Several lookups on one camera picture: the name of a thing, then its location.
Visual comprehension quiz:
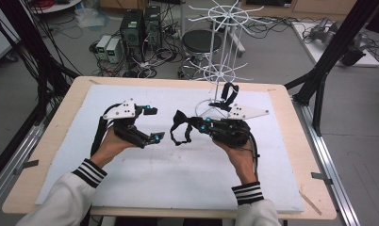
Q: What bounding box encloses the black computer tower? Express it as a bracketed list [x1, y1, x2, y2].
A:
[119, 8, 145, 63]
[142, 5, 163, 51]

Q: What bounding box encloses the aluminium rail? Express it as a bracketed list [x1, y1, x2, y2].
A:
[291, 95, 362, 226]
[0, 121, 55, 210]

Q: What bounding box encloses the tangle of floor cables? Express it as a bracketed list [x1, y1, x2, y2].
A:
[89, 3, 185, 79]

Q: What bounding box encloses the metal bracket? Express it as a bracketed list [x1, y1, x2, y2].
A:
[310, 171, 334, 186]
[13, 159, 40, 176]

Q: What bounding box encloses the white round table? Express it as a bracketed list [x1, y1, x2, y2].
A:
[28, 0, 84, 15]

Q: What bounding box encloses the white foam mat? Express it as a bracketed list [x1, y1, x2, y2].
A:
[35, 84, 305, 215]

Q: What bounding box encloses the person's right hand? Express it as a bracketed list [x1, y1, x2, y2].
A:
[212, 137, 258, 188]

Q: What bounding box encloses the white floor board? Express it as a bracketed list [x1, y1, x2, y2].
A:
[291, 21, 379, 69]

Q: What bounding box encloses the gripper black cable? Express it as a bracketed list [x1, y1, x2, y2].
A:
[247, 130, 261, 183]
[90, 102, 124, 157]

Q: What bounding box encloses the black bow tie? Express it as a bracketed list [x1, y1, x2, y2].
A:
[208, 81, 240, 113]
[169, 109, 195, 147]

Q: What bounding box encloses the black metal frame stand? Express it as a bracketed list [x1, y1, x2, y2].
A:
[0, 0, 82, 126]
[284, 0, 379, 137]

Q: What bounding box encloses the white power supply unit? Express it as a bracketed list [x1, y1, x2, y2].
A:
[105, 38, 123, 64]
[95, 34, 113, 61]

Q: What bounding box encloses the grey robot device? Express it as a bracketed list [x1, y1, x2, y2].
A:
[303, 16, 369, 67]

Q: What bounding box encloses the clear plastic bag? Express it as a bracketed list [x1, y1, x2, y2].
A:
[74, 7, 110, 30]

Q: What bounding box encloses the white wire rack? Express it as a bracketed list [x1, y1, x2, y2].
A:
[187, 0, 271, 120]

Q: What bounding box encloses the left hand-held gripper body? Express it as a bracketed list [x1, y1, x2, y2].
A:
[103, 98, 147, 149]

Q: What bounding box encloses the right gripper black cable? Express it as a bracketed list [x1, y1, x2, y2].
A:
[247, 130, 261, 183]

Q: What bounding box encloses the person's left hand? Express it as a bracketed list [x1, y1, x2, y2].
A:
[90, 126, 139, 170]

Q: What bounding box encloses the black round stool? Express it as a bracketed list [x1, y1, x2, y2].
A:
[177, 29, 225, 80]

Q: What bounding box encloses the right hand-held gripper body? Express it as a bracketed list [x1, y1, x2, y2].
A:
[208, 103, 271, 149]

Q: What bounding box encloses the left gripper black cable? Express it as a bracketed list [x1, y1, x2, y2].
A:
[90, 102, 124, 157]

